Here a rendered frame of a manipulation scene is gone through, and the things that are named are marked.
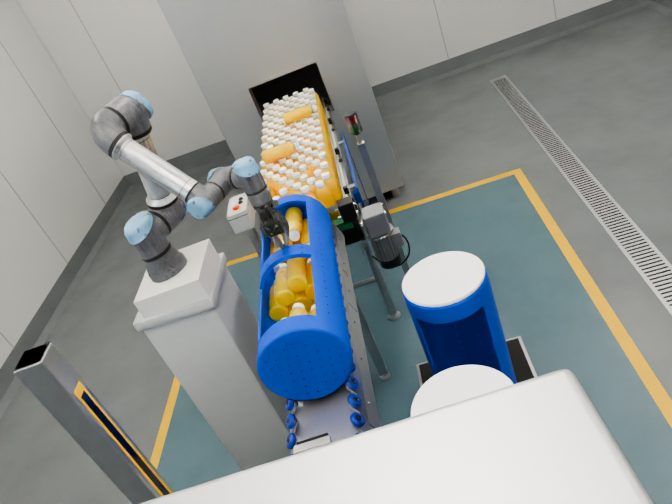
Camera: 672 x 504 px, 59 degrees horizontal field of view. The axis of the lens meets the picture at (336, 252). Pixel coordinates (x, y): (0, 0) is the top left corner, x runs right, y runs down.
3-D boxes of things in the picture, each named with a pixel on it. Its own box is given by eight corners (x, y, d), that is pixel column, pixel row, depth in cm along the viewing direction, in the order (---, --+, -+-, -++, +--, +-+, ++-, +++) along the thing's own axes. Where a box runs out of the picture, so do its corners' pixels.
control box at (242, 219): (235, 234, 284) (226, 216, 278) (237, 214, 301) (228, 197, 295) (254, 227, 283) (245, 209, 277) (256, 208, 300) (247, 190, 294)
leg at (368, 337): (381, 381, 314) (340, 292, 282) (379, 374, 319) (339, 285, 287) (391, 378, 313) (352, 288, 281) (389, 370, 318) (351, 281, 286)
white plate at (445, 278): (390, 274, 208) (391, 277, 209) (420, 317, 185) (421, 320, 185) (461, 240, 210) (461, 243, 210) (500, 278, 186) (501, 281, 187)
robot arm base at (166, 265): (144, 286, 222) (129, 266, 217) (160, 260, 234) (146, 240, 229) (178, 278, 217) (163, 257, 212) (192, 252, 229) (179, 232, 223)
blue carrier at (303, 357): (270, 409, 184) (245, 339, 169) (271, 258, 259) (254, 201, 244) (360, 391, 183) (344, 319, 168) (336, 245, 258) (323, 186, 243)
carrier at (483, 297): (450, 434, 254) (481, 486, 230) (389, 277, 209) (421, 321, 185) (509, 404, 256) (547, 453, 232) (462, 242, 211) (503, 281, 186)
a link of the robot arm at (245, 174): (237, 155, 195) (258, 153, 190) (251, 184, 200) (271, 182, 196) (224, 168, 190) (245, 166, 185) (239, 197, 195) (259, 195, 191)
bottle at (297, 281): (283, 281, 201) (282, 252, 217) (292, 296, 204) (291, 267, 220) (302, 273, 200) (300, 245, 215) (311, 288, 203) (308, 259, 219)
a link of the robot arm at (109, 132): (73, 119, 181) (210, 207, 182) (97, 101, 188) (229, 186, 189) (72, 144, 190) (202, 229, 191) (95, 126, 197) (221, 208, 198)
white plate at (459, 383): (533, 372, 152) (533, 376, 153) (435, 357, 169) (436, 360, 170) (498, 463, 135) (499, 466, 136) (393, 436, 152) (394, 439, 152)
